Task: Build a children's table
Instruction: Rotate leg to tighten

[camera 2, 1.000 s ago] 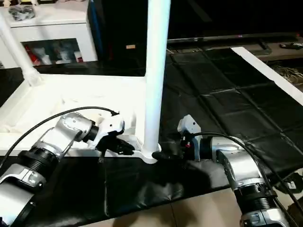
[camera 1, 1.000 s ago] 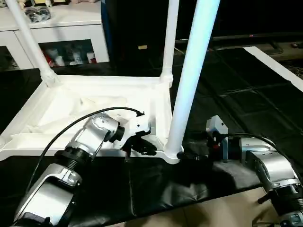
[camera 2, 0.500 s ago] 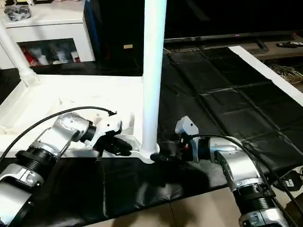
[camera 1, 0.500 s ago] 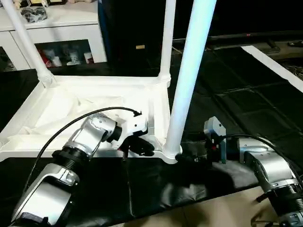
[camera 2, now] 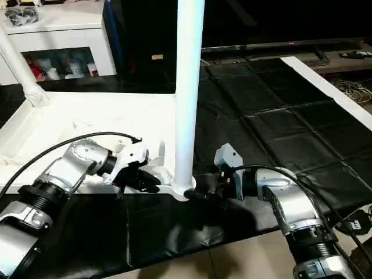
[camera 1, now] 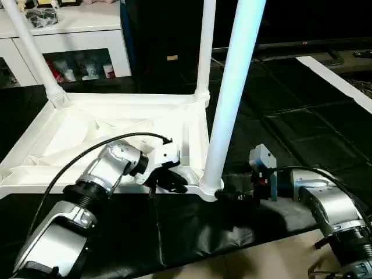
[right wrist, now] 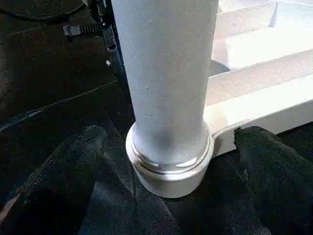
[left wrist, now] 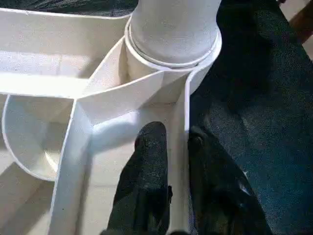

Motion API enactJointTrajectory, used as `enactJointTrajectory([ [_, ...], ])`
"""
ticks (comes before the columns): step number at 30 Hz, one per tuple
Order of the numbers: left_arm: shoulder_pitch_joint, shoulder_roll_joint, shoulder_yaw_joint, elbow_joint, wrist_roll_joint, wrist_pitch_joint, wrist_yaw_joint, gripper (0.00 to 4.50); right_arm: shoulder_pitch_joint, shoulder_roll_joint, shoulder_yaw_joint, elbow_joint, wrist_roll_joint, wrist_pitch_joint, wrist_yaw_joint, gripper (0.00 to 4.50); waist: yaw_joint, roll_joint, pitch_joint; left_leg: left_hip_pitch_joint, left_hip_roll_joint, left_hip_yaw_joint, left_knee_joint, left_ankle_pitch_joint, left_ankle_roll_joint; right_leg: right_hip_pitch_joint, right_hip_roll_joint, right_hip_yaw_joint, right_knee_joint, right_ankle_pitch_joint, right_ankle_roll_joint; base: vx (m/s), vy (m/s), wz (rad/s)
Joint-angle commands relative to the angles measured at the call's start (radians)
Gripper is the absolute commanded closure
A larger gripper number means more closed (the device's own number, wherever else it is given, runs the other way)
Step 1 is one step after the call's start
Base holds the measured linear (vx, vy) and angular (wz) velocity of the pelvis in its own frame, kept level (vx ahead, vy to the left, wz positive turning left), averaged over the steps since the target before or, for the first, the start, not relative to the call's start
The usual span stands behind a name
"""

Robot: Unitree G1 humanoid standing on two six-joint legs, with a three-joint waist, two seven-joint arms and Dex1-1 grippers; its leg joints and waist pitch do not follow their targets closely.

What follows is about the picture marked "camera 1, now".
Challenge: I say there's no grey crumpled object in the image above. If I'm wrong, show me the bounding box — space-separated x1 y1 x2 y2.
26 9 59 29

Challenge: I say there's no white plastic table leg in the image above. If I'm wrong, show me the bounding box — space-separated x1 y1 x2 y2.
199 0 267 196
194 0 217 106
2 0 70 109

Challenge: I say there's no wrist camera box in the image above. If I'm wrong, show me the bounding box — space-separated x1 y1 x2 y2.
248 145 277 176
136 142 183 187

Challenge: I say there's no white plastic table top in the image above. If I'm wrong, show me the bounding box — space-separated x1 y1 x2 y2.
0 92 225 202

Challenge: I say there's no white flat strip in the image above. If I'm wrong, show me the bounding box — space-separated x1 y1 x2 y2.
296 55 372 115

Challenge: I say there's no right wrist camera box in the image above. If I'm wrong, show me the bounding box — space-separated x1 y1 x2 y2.
248 145 277 176

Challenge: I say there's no dark long rail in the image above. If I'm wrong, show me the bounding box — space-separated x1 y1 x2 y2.
212 39 372 59

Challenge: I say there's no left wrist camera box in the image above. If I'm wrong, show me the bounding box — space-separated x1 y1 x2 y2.
136 142 183 187

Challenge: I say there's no white glass-door cabinet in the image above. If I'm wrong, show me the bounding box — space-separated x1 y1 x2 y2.
0 0 132 89

